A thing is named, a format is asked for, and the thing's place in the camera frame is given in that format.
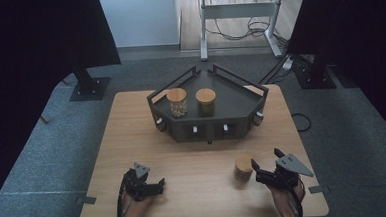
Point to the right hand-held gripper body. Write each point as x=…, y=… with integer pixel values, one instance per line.
x=284, y=175

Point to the person's right hand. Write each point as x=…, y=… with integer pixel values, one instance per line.
x=285, y=197

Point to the grey floor tape piece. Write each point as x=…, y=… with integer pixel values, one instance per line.
x=318, y=189
x=87, y=200

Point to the glass jar with brown contents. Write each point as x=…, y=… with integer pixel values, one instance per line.
x=243, y=167

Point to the glass jar with pale contents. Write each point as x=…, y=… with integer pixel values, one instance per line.
x=177, y=99

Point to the person's left hand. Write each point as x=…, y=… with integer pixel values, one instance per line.
x=137, y=206

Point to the dark curtain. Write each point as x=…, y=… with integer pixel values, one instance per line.
x=360, y=29
x=27, y=47

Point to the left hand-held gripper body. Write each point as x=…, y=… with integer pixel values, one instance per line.
x=136, y=186

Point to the white desk frame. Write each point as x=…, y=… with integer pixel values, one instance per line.
x=239, y=11

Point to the white power strip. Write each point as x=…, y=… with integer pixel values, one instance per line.
x=287, y=63

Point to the glass jar with green contents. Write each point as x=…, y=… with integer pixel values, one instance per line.
x=206, y=99

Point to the black stand base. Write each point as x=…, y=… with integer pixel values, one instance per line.
x=90, y=89
x=313, y=78

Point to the black corner shelf rack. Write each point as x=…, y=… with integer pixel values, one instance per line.
x=234, y=99

